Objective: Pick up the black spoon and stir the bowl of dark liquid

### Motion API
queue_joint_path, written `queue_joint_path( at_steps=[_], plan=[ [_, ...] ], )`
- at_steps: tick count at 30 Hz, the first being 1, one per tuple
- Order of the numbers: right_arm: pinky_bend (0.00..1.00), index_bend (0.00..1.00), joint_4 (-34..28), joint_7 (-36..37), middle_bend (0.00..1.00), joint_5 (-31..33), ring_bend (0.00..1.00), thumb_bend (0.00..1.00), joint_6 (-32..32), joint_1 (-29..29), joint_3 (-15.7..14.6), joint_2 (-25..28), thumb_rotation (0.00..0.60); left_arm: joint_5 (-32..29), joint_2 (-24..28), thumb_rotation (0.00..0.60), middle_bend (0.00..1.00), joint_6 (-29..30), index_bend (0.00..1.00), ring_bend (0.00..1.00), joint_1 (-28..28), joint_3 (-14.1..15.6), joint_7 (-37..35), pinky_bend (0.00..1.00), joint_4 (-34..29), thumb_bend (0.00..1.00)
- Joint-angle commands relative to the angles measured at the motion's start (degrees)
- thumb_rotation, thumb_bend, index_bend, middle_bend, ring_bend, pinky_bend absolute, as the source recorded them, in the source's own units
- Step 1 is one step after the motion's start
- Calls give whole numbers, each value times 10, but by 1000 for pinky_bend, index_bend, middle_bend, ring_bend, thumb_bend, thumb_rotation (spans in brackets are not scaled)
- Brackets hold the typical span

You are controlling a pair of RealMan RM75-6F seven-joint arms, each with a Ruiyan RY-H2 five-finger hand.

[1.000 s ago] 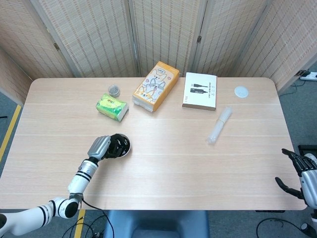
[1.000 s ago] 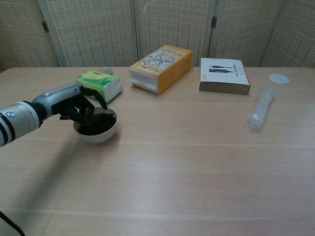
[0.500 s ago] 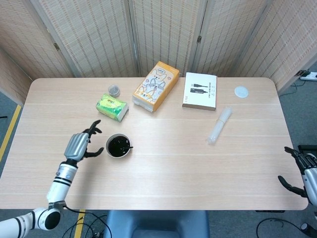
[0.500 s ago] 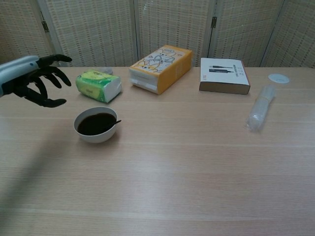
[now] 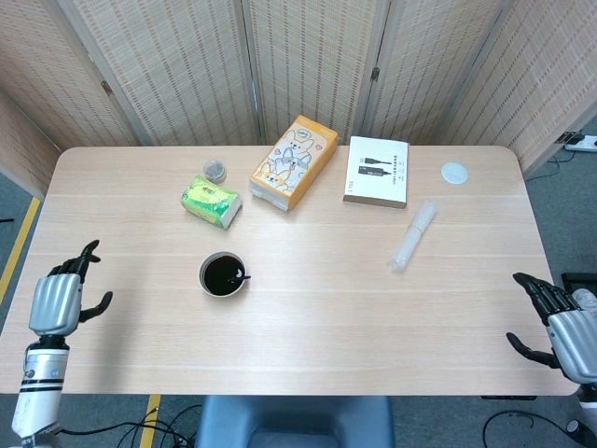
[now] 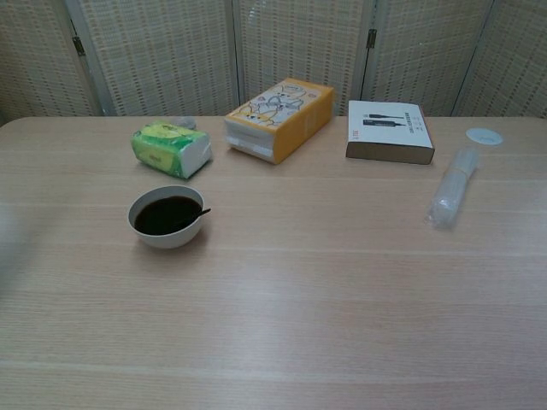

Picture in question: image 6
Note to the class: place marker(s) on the black plastic spoon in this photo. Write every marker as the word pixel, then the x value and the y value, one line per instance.
pixel 202 212

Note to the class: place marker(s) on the white bowl of coffee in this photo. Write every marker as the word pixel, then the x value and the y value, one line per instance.
pixel 171 241

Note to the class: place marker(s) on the orange cartoon dog tissue pack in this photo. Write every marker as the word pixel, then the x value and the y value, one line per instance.
pixel 290 124

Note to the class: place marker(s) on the green tissue pack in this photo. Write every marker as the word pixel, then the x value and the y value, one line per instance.
pixel 171 147

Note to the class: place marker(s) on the small clear round jar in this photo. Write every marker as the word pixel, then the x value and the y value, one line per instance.
pixel 186 121

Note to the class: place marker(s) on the bamboo folding screen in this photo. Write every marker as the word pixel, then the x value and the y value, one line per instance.
pixel 171 55

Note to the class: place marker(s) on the clear plastic sleeve of cups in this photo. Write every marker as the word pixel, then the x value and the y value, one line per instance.
pixel 455 188

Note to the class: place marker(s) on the brass screen hinge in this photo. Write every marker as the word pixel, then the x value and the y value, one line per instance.
pixel 372 38
pixel 77 45

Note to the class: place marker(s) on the white round lid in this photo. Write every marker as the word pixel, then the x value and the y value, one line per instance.
pixel 485 136

